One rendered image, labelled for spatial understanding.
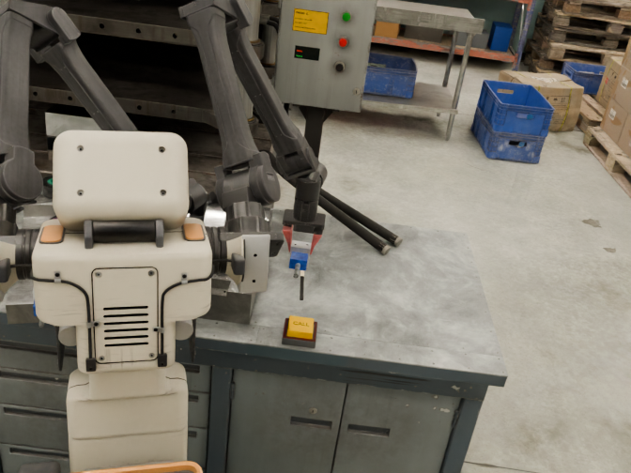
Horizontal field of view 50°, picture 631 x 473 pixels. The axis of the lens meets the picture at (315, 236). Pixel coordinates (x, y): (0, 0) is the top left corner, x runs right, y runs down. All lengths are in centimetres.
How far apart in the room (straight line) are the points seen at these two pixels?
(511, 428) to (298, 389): 122
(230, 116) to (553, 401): 206
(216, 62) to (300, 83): 98
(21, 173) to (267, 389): 85
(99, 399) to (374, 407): 77
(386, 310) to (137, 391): 75
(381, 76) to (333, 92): 304
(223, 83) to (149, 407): 62
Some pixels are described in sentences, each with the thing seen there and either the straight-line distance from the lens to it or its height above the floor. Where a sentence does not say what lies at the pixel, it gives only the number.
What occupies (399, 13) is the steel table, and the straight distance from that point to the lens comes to 504.
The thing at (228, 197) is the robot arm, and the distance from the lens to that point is 127.
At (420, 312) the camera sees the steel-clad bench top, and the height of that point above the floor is 80.
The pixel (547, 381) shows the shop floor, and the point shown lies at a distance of 309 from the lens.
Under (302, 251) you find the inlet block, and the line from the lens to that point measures 170.
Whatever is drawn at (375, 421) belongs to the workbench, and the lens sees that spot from 184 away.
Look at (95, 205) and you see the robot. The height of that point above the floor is 130.
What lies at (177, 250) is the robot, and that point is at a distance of 111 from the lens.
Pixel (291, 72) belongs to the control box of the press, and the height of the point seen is 118.
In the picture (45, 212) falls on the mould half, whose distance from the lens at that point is 198.
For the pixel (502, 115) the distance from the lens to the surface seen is 513.
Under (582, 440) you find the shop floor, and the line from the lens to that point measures 288.
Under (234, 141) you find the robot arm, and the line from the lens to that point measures 130.
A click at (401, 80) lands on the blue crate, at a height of 39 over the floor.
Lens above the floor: 181
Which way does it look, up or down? 29 degrees down
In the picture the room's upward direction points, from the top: 8 degrees clockwise
